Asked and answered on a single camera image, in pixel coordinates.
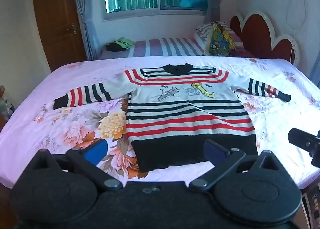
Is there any dark cloth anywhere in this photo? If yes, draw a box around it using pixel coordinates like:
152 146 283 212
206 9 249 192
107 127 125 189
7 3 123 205
105 43 126 52

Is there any colourful floral pillow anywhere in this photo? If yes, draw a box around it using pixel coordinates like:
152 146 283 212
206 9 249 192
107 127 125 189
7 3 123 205
206 23 236 57

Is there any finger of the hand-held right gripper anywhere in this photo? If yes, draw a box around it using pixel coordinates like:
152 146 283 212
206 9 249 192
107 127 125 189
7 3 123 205
311 149 320 169
287 128 320 155

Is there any white cable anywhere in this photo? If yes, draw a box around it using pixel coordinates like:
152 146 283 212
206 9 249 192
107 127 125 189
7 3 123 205
286 0 308 53

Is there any striped pillow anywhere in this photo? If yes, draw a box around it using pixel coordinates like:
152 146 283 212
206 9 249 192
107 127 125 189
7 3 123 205
194 21 243 48

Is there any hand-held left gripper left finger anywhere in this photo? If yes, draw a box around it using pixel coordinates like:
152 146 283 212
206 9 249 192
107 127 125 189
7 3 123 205
31 139 123 191

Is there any floral bed sheet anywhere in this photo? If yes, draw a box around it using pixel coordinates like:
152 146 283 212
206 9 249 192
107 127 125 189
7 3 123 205
0 56 320 190

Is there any wooden door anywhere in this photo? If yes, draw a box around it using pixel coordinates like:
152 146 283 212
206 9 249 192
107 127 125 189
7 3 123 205
31 0 87 72

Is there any green cloth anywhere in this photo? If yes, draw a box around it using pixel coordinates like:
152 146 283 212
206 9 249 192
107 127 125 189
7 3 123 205
111 37 136 49

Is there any dark bedside clutter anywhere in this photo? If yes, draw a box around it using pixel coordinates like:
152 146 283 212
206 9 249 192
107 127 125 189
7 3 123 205
0 85 14 123

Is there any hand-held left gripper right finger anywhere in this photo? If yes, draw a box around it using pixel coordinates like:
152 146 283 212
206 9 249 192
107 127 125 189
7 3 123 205
188 139 285 191

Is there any striped knit sweater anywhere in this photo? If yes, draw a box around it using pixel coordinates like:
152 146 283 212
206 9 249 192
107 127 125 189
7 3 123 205
53 63 292 172

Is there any maroon cloth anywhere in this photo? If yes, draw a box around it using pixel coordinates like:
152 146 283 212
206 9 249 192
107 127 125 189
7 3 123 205
232 46 256 58

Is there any red scalloped headboard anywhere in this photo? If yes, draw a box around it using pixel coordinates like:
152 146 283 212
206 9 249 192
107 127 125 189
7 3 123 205
229 10 299 66

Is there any teal object outside window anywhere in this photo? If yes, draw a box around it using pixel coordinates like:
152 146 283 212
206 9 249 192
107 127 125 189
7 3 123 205
179 0 208 10

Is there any striped bed sheet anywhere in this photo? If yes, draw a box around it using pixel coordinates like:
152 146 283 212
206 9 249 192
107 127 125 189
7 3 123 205
99 37 208 58

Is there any grey appliance panel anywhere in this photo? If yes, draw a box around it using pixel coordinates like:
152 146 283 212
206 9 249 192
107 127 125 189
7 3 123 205
301 181 320 229

